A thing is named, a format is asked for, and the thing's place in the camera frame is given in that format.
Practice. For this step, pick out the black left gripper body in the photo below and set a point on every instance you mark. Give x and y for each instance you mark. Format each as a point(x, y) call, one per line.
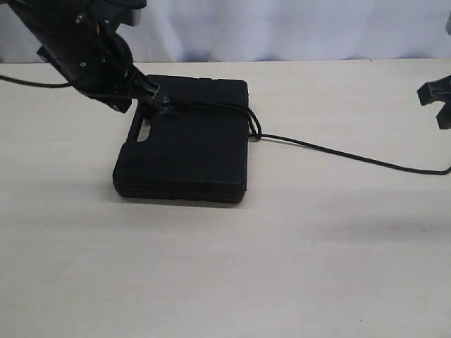
point(99, 67)

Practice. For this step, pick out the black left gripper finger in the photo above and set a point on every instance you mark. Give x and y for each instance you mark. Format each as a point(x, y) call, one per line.
point(140, 87)

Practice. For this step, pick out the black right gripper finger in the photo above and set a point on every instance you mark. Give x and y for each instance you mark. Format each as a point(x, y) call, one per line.
point(434, 91)
point(443, 117)

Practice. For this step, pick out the black plastic carrying case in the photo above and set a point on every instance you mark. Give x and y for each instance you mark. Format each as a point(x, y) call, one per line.
point(196, 155)

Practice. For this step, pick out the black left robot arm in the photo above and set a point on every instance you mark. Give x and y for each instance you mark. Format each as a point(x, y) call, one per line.
point(51, 21)

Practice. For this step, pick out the white backdrop curtain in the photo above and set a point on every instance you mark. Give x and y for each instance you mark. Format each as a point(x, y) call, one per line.
point(232, 31)

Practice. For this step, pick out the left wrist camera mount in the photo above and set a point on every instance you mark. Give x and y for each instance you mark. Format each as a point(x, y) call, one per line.
point(119, 12)

